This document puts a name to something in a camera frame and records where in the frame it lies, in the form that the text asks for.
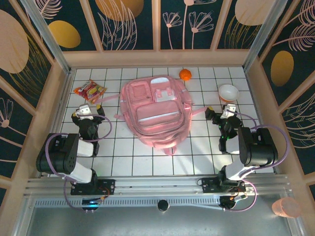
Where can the pink student backpack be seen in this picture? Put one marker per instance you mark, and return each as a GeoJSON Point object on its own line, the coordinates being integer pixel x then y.
{"type": "Point", "coordinates": [157, 118]}

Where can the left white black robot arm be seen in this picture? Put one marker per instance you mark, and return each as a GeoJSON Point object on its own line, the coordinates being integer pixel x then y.
{"type": "Point", "coordinates": [73, 157]}

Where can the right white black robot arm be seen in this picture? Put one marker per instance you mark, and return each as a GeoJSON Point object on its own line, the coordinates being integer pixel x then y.
{"type": "Point", "coordinates": [258, 150]}

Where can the orange snack packet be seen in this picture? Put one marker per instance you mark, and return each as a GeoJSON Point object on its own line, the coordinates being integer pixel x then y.
{"type": "Point", "coordinates": [90, 91]}

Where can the white orange bowl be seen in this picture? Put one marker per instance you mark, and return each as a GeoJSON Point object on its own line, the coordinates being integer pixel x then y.
{"type": "Point", "coordinates": [229, 93]}

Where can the orange fruit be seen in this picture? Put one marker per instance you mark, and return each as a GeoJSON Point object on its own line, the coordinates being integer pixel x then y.
{"type": "Point", "coordinates": [185, 75]}

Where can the right control board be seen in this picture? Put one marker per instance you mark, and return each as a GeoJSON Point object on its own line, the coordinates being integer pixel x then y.
{"type": "Point", "coordinates": [231, 200]}

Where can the control board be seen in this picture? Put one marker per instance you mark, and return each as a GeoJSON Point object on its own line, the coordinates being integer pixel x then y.
{"type": "Point", "coordinates": [231, 200]}
{"type": "Point", "coordinates": [92, 202]}

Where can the left control board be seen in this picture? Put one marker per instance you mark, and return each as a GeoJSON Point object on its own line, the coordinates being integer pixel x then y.
{"type": "Point", "coordinates": [92, 202]}

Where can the translucent pink cup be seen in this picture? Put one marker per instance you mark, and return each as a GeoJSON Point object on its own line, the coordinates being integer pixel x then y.
{"type": "Point", "coordinates": [286, 207]}

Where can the black round knob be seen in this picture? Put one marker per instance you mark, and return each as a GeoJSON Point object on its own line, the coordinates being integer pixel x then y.
{"type": "Point", "coordinates": [163, 205]}

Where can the grey metal tray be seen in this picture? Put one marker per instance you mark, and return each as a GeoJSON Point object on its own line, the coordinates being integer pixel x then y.
{"type": "Point", "coordinates": [147, 223]}

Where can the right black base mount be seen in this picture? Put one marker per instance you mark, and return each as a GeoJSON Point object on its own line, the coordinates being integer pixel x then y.
{"type": "Point", "coordinates": [209, 184]}

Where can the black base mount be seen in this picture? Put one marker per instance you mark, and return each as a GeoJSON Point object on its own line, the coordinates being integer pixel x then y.
{"type": "Point", "coordinates": [108, 185]}
{"type": "Point", "coordinates": [209, 184]}

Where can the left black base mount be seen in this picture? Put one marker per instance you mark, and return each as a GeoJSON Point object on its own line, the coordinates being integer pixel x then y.
{"type": "Point", "coordinates": [108, 185]}

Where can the aluminium corner post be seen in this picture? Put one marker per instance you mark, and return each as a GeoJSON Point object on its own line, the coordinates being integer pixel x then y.
{"type": "Point", "coordinates": [49, 39]}
{"type": "Point", "coordinates": [263, 34]}

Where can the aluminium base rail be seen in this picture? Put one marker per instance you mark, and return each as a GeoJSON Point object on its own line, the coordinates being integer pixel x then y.
{"type": "Point", "coordinates": [157, 185]}

